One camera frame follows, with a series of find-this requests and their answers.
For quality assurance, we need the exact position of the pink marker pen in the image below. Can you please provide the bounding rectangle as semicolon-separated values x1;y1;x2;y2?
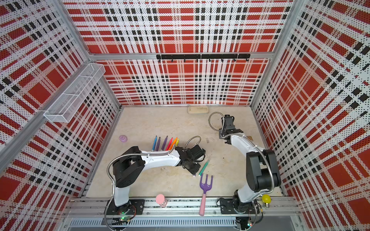
166;138;173;151

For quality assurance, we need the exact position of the black hook rail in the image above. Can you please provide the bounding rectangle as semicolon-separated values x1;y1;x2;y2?
156;54;251;61

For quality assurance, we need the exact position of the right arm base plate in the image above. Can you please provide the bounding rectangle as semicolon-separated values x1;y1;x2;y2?
216;198;255;215

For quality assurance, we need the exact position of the pink cylindrical cup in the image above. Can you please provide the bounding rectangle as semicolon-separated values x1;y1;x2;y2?
156;194;168;208

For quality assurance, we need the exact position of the purple marker pen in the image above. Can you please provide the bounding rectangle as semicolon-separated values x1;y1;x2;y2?
155;137;161;152
161;136;168;151

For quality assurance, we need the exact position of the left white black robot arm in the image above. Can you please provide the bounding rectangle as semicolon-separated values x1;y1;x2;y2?
105;143;206;215

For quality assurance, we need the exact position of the blue marker pen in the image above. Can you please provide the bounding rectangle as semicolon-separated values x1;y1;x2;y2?
151;136;158;151

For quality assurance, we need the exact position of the purple smiley toy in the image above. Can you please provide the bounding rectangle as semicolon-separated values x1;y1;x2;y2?
119;135;128;143

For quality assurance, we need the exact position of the yellow light bulb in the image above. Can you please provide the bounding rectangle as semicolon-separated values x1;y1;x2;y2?
262;194;272;208

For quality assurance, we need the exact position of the purple garden fork pink handle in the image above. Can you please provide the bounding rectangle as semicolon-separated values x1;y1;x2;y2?
199;174;214;216

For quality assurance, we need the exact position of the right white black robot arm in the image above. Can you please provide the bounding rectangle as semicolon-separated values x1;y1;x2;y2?
208;112;281;213

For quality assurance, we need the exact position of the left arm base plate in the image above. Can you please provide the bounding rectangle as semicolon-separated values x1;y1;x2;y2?
106;199;145;216

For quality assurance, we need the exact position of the white wire mesh shelf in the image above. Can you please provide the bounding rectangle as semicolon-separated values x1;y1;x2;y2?
43;63;105;123

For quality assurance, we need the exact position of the orange marker pen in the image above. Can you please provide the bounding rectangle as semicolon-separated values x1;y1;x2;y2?
170;138;178;150

